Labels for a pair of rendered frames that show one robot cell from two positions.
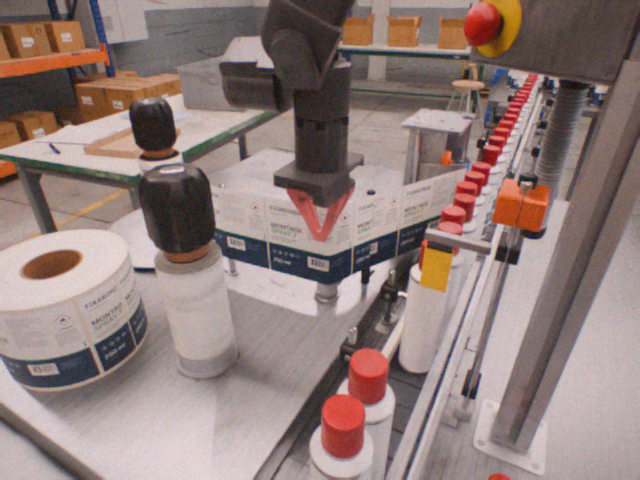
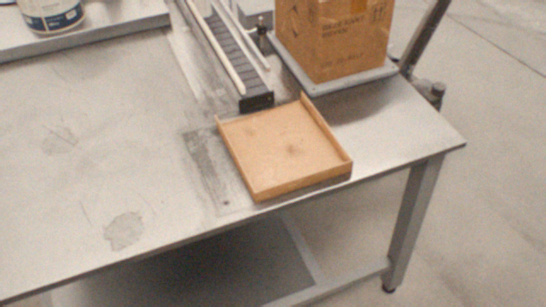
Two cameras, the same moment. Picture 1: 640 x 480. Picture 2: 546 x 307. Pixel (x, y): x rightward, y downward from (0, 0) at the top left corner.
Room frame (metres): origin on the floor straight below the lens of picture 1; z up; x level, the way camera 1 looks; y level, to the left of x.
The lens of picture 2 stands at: (-1.08, 1.08, 1.75)
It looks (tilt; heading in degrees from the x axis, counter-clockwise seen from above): 46 degrees down; 309
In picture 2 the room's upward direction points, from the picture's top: 1 degrees counter-clockwise
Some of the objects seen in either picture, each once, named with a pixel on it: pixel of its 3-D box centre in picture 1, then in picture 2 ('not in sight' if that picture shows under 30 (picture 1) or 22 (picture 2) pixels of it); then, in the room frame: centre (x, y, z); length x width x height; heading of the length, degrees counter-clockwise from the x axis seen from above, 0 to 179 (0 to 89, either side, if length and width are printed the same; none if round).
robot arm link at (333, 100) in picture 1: (316, 88); not in sight; (0.43, 0.00, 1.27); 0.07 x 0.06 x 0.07; 70
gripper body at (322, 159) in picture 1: (321, 147); not in sight; (0.43, 0.00, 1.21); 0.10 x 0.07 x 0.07; 153
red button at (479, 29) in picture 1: (484, 24); not in sight; (0.45, -0.16, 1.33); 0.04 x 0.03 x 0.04; 27
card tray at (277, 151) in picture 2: not in sight; (281, 141); (-0.50, 0.36, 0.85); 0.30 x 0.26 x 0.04; 152
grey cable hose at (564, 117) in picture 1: (552, 159); not in sight; (0.47, -0.28, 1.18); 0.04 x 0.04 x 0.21
